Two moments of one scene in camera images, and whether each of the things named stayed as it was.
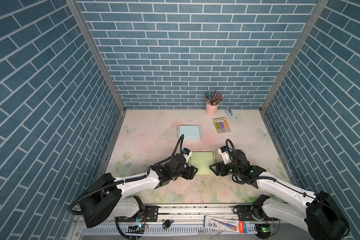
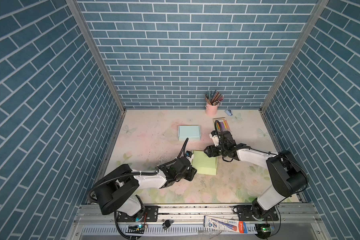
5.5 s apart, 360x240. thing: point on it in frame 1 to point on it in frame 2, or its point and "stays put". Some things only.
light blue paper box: (191, 132) stays put
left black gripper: (190, 174) stays put
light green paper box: (202, 160) stays put
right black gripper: (218, 165) to (213, 153)
